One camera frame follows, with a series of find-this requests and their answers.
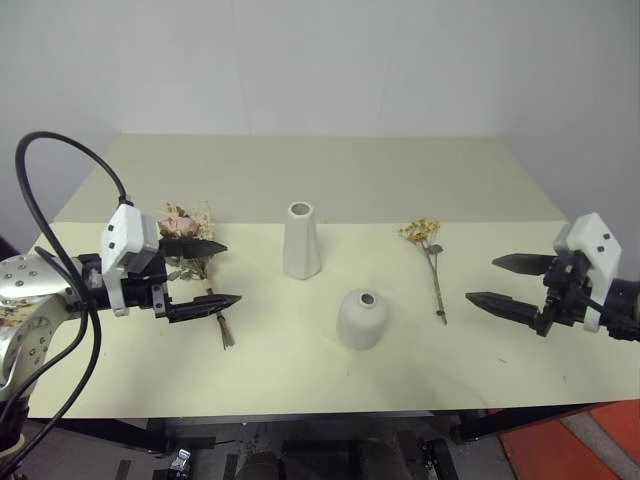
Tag black metal table frame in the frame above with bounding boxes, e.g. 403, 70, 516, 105
27, 398, 609, 457

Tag pink dried rose bouquet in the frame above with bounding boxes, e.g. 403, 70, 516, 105
158, 200, 237, 352

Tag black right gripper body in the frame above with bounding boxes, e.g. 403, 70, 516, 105
534, 249, 602, 338

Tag yellow dried flower sprig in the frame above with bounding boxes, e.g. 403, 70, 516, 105
397, 216, 449, 328

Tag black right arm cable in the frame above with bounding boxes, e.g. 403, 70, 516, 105
567, 279, 609, 314

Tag orange floor mat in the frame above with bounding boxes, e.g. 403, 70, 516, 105
498, 398, 640, 480

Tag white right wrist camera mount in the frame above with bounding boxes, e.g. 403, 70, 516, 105
552, 212, 623, 334

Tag short round white vase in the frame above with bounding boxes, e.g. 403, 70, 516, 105
335, 287, 392, 352

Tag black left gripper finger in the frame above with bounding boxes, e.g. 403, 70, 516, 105
158, 239, 229, 260
166, 294, 243, 324

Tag tall white faceted vase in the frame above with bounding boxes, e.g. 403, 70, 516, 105
282, 201, 322, 281

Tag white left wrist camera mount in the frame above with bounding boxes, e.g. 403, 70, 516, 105
99, 201, 164, 318

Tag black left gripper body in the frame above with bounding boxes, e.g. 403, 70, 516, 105
121, 252, 175, 322

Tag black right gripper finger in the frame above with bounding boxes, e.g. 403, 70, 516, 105
491, 252, 556, 277
465, 291, 545, 330

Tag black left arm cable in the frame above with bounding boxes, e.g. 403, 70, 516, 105
13, 130, 137, 454

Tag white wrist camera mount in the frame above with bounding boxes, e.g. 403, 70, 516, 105
552, 212, 623, 334
99, 201, 164, 318

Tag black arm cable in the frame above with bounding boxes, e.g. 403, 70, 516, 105
567, 279, 609, 314
13, 130, 137, 454

